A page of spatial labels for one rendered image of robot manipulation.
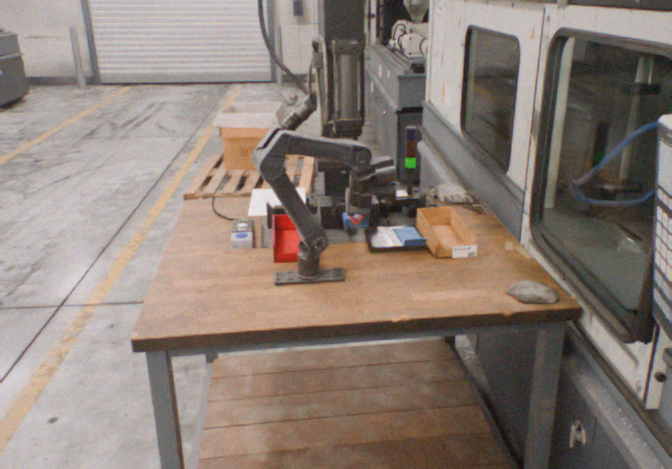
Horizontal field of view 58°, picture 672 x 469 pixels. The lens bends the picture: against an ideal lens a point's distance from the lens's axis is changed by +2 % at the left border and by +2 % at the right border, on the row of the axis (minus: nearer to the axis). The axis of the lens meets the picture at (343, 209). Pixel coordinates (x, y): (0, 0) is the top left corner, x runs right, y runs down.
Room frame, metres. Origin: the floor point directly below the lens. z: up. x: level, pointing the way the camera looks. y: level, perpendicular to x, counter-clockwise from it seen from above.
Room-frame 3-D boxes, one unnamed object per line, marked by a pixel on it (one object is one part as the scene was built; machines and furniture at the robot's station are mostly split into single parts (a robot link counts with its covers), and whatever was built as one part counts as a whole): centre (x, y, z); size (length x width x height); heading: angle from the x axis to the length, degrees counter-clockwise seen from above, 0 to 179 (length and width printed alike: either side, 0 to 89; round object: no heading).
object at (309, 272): (1.52, 0.10, 0.94); 0.20 x 0.07 x 0.08; 96
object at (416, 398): (1.78, 0.01, 0.45); 1.12 x 0.99 x 0.90; 96
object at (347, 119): (1.94, -0.01, 1.37); 0.11 x 0.09 x 0.30; 96
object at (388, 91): (7.72, -0.81, 0.49); 5.51 x 1.02 x 0.97; 3
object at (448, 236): (1.77, -0.33, 0.93); 0.25 x 0.13 x 0.08; 6
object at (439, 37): (3.54, -0.55, 1.41); 0.25 x 0.01 x 0.33; 3
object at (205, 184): (5.09, 0.76, 0.07); 1.20 x 1.00 x 0.14; 0
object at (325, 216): (1.94, -0.02, 0.94); 0.20 x 0.10 x 0.07; 96
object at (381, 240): (1.77, -0.16, 0.91); 0.17 x 0.16 x 0.02; 96
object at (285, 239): (1.75, 0.16, 0.93); 0.25 x 0.12 x 0.06; 6
